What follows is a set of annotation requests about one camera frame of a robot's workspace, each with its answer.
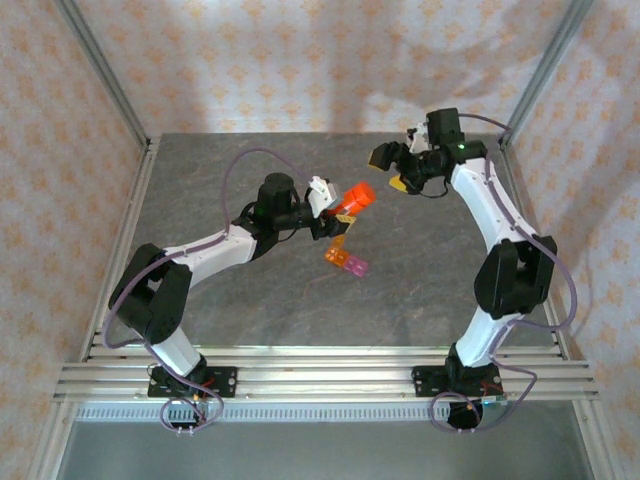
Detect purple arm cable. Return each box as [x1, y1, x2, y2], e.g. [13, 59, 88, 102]
[102, 147, 316, 439]
[429, 113, 581, 435]

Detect aluminium table side rail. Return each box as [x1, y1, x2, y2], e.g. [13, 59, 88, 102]
[499, 142, 569, 361]
[79, 137, 161, 361]

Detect grey slotted cable duct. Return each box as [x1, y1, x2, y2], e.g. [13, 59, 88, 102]
[74, 403, 576, 424]

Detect thin black right gripper cable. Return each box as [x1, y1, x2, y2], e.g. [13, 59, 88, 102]
[414, 174, 451, 199]

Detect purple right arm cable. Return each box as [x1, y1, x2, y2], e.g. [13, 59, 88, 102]
[429, 113, 581, 435]

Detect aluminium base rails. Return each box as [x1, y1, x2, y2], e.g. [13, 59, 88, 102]
[52, 344, 601, 404]

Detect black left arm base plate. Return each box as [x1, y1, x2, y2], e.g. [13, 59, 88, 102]
[147, 366, 239, 400]

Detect grey metal panel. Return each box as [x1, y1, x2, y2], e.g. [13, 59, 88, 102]
[54, 419, 596, 480]

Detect aluminium frame post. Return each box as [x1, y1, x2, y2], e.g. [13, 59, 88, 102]
[52, 0, 154, 151]
[499, 0, 596, 149]

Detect orange patterned white curtain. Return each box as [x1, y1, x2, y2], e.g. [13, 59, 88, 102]
[0, 0, 640, 480]

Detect orange pill bottle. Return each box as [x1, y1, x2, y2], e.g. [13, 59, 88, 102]
[337, 182, 377, 217]

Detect orange pink pill organizer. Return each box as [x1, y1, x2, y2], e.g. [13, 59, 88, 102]
[323, 234, 371, 277]

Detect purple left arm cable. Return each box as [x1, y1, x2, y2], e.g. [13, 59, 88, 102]
[102, 147, 316, 439]

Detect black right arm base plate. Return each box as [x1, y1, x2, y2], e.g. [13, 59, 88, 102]
[412, 364, 506, 400]

